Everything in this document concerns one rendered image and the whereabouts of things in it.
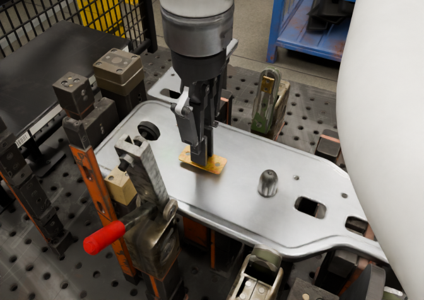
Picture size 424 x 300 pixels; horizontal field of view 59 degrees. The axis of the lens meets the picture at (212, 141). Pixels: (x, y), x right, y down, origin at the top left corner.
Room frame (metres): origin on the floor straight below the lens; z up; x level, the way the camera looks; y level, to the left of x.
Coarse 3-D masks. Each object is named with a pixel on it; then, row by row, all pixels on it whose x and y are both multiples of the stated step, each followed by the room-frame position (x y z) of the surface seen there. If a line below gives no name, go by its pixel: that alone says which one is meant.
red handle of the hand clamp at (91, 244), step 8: (144, 208) 0.28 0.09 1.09; (152, 208) 0.28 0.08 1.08; (128, 216) 0.25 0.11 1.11; (136, 216) 0.26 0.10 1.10; (144, 216) 0.27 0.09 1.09; (112, 224) 0.23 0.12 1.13; (120, 224) 0.23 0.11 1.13; (128, 224) 0.24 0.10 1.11; (136, 224) 0.25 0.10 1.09; (96, 232) 0.21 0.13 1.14; (104, 232) 0.21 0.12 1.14; (112, 232) 0.22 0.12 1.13; (120, 232) 0.22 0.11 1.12; (88, 240) 0.20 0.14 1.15; (96, 240) 0.20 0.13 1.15; (104, 240) 0.20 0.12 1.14; (112, 240) 0.21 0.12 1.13; (88, 248) 0.19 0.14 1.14; (96, 248) 0.19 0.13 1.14; (104, 248) 0.20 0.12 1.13
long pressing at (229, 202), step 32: (128, 128) 0.52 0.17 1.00; (160, 128) 0.52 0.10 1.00; (224, 128) 0.52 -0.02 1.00; (160, 160) 0.44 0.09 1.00; (256, 160) 0.44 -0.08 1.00; (288, 160) 0.44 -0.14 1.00; (320, 160) 0.44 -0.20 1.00; (192, 192) 0.37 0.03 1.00; (224, 192) 0.37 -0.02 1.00; (256, 192) 0.37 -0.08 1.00; (288, 192) 0.37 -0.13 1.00; (320, 192) 0.37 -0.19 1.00; (352, 192) 0.37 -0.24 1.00; (224, 224) 0.30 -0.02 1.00; (256, 224) 0.30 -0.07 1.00; (288, 224) 0.30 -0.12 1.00; (320, 224) 0.30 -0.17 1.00; (288, 256) 0.25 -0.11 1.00; (384, 256) 0.25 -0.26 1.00
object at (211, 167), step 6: (186, 150) 0.45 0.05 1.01; (180, 156) 0.43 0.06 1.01; (186, 156) 0.43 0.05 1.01; (216, 156) 0.43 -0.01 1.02; (186, 162) 0.42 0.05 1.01; (192, 162) 0.42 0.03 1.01; (210, 162) 0.42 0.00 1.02; (216, 162) 0.42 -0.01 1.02; (222, 162) 0.42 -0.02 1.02; (204, 168) 0.41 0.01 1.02; (210, 168) 0.41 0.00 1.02; (216, 168) 0.41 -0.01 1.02; (222, 168) 0.41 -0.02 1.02; (216, 174) 0.39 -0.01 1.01
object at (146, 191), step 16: (144, 128) 0.31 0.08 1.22; (128, 144) 0.28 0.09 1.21; (144, 144) 0.28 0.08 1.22; (128, 160) 0.27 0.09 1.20; (144, 160) 0.27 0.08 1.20; (144, 176) 0.27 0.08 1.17; (160, 176) 0.29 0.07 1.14; (144, 192) 0.29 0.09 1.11; (160, 192) 0.29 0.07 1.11; (160, 208) 0.28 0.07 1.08
